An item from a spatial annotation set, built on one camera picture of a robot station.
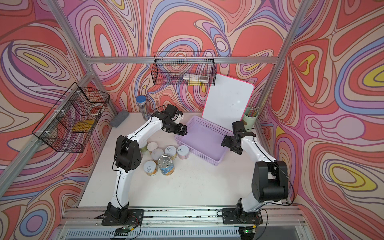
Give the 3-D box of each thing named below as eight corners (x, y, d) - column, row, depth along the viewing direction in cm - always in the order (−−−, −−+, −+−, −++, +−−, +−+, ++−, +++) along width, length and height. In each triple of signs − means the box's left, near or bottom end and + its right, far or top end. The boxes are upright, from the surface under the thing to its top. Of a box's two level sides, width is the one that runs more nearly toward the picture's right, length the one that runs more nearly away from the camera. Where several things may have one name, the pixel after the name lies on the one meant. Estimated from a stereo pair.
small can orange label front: (144, 176, 90) (141, 172, 84) (147, 165, 95) (144, 160, 89) (157, 176, 90) (155, 172, 84) (159, 165, 95) (157, 160, 89)
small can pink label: (177, 159, 96) (176, 155, 91) (178, 150, 101) (177, 145, 96) (189, 159, 96) (188, 155, 91) (189, 150, 101) (189, 145, 96)
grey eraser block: (110, 125, 115) (108, 122, 112) (123, 112, 124) (122, 109, 122) (116, 127, 113) (115, 125, 111) (129, 113, 123) (128, 111, 120)
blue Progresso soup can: (160, 175, 89) (156, 167, 81) (162, 163, 95) (159, 154, 86) (173, 175, 89) (171, 167, 81) (174, 163, 95) (172, 154, 86)
